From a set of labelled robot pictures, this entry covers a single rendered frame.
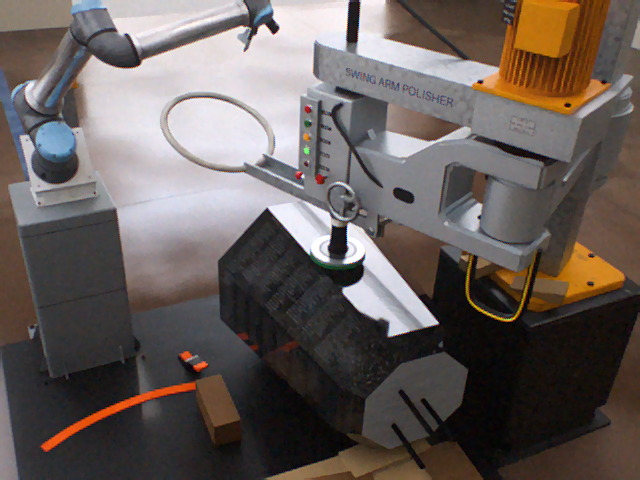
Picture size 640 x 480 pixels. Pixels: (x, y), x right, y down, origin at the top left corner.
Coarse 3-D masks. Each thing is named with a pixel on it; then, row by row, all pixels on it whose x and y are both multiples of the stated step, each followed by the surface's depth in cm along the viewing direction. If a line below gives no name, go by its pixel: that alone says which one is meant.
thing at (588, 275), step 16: (576, 256) 293; (592, 256) 292; (496, 272) 280; (512, 272) 281; (576, 272) 282; (592, 272) 283; (608, 272) 283; (576, 288) 273; (592, 288) 273; (608, 288) 277; (528, 304) 265; (544, 304) 264
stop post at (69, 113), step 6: (72, 84) 374; (72, 90) 378; (66, 96) 378; (72, 96) 380; (66, 102) 380; (72, 102) 381; (66, 108) 381; (72, 108) 383; (66, 114) 383; (72, 114) 384; (66, 120) 385; (72, 120) 386; (78, 120) 388; (72, 126) 388; (78, 126) 389
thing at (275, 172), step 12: (264, 156) 286; (252, 168) 277; (264, 168) 284; (276, 168) 284; (288, 168) 280; (264, 180) 275; (276, 180) 271; (288, 180) 277; (300, 180) 278; (288, 192) 269; (300, 192) 264; (312, 204) 263; (324, 204) 259; (348, 216) 253; (360, 216) 249
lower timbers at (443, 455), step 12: (444, 444) 285; (456, 444) 285; (420, 456) 279; (432, 456) 279; (444, 456) 280; (456, 456) 280; (432, 468) 274; (444, 468) 275; (456, 468) 275; (468, 468) 275
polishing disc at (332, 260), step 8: (320, 240) 277; (328, 240) 277; (352, 240) 278; (312, 248) 271; (320, 248) 272; (352, 248) 273; (360, 248) 273; (320, 256) 267; (328, 256) 267; (336, 256) 267; (344, 256) 267; (352, 256) 268; (360, 256) 268; (328, 264) 264; (336, 264) 263; (344, 264) 263; (352, 264) 265
